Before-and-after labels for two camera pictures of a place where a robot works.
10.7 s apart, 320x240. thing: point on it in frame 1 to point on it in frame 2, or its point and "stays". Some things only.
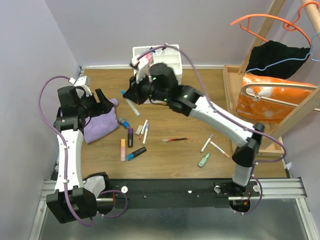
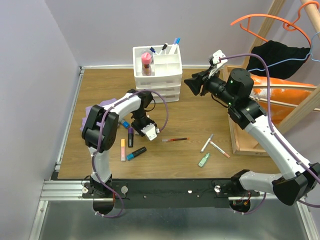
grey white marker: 206,143 stays
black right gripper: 133,93 to 194,83
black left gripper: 104,105 to 138,128
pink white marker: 219,149 stays
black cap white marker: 163,48 stays
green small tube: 203,161 stays
